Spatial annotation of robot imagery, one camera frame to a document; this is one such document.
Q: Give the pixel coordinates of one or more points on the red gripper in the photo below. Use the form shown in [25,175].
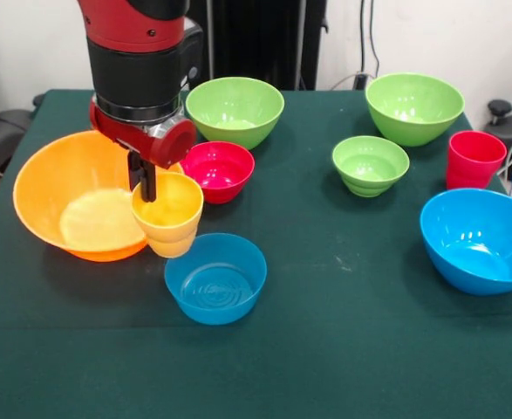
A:
[151,144]

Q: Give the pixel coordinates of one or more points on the black plug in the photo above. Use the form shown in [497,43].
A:
[361,80]

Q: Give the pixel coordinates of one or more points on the black chair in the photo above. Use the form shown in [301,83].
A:
[2,131]

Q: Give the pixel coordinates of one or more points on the small blue plastic bowl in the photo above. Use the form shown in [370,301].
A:
[214,310]

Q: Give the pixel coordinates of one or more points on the red plastic cup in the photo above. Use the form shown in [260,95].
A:
[473,172]

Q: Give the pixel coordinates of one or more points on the large blue plastic bowl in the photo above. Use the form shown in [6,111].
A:
[456,270]

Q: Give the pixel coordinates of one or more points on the black round knob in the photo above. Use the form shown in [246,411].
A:
[499,107]

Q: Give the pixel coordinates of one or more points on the dark green table cloth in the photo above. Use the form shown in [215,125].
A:
[325,349]

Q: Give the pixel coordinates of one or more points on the small pink plastic bowl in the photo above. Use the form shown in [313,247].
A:
[220,187]

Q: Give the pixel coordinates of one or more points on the small green plastic bowl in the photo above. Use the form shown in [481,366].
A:
[369,183]

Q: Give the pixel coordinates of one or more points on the yellow plastic cup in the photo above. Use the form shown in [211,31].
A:
[172,240]

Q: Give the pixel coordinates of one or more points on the large orange plastic bowl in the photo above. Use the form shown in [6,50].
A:
[46,183]

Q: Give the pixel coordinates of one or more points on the large green plastic bowl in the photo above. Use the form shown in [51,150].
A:
[238,131]
[414,128]

